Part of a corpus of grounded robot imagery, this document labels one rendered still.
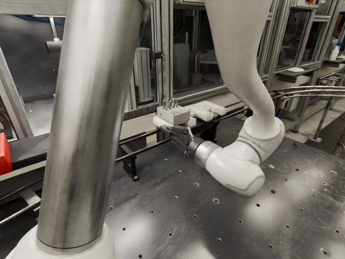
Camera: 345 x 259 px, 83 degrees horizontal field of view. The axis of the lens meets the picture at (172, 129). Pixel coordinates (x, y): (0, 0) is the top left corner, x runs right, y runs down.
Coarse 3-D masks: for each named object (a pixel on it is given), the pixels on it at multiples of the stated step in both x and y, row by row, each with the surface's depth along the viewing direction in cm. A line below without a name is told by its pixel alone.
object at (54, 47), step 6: (48, 18) 77; (54, 24) 78; (54, 30) 79; (54, 36) 79; (48, 42) 77; (54, 42) 78; (60, 42) 80; (48, 48) 78; (54, 48) 79; (60, 48) 80
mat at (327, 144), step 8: (344, 112) 316; (336, 120) 289; (344, 120) 289; (328, 128) 266; (336, 128) 266; (320, 136) 248; (328, 136) 248; (336, 136) 248; (312, 144) 231; (320, 144) 231; (328, 144) 231; (344, 144) 231; (328, 152) 217
